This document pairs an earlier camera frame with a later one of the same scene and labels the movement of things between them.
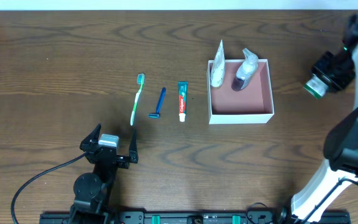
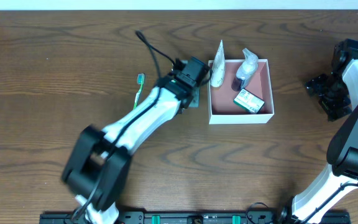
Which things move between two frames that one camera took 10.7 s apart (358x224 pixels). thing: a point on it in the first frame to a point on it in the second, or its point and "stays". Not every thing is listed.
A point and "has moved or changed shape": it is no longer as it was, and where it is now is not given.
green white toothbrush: (141, 80) stays
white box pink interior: (232, 103) stays
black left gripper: (110, 154) to (194, 98)
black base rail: (242, 217) stays
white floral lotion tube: (218, 71) stays
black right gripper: (331, 73) to (319, 86)
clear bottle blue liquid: (246, 71) stays
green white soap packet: (316, 88) has moved or changed shape
